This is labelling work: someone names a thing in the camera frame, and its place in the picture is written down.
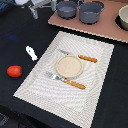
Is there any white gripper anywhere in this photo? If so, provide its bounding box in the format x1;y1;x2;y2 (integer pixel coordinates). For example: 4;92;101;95
15;0;54;19

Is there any small grey frying pan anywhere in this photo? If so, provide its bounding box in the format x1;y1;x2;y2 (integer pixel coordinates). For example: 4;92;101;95
56;1;77;19

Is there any large grey cooking pot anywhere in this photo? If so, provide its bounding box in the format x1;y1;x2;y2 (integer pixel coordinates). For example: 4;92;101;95
79;1;105;24

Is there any round beige plate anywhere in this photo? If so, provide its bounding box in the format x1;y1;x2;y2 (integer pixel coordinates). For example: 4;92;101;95
56;55;83;78

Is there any cream bowl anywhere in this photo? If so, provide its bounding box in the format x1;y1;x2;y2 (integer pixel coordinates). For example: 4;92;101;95
119;5;128;30

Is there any striped beige placemat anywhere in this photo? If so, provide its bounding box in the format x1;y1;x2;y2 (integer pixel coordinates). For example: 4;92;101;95
14;31;114;128

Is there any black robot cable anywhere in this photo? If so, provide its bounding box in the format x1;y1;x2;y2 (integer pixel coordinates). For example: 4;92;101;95
0;0;17;7

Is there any fork with wooden handle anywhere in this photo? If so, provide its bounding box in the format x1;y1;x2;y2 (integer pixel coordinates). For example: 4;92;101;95
45;72;86;89

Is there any knife with wooden handle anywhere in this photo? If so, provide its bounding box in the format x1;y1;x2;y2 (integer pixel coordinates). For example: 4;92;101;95
58;49;98;63

